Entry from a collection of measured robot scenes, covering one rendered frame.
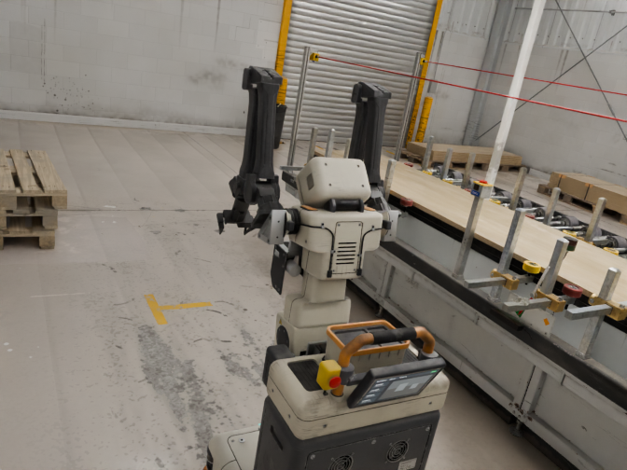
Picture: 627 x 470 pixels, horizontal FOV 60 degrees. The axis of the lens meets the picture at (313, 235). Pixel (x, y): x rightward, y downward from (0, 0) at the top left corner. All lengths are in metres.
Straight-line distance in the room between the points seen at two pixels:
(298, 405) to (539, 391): 1.72
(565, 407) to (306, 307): 1.55
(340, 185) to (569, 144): 9.74
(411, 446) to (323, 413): 0.42
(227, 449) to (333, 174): 1.09
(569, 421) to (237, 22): 8.09
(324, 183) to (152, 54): 7.71
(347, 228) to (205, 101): 7.97
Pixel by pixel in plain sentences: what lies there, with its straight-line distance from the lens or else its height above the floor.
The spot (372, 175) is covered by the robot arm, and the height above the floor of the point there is 1.31.
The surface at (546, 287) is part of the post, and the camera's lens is 2.58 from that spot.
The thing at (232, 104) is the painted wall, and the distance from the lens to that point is 9.74.
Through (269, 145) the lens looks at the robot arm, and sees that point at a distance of 1.78.
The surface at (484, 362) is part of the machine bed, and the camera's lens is 3.23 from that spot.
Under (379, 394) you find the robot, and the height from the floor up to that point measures 0.84.
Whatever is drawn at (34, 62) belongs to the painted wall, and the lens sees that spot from 9.08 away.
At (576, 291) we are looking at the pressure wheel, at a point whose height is 0.90.
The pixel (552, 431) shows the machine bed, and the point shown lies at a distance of 3.02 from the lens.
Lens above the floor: 1.72
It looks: 19 degrees down
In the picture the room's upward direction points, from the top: 10 degrees clockwise
